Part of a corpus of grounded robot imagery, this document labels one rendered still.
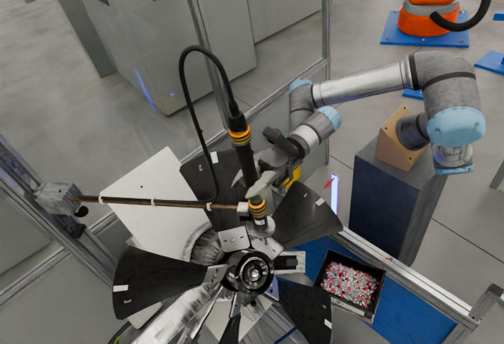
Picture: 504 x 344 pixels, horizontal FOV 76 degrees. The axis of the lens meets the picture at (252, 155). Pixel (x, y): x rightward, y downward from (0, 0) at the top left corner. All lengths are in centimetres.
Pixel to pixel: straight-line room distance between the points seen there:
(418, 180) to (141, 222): 105
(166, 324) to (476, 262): 196
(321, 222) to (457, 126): 48
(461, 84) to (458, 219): 184
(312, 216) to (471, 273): 154
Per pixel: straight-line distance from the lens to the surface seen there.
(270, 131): 74
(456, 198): 277
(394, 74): 95
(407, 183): 142
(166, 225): 113
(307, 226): 105
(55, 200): 111
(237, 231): 95
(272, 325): 209
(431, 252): 246
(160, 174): 112
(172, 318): 106
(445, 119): 87
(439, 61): 93
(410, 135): 139
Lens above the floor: 206
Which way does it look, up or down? 44 degrees down
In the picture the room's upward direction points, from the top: 13 degrees counter-clockwise
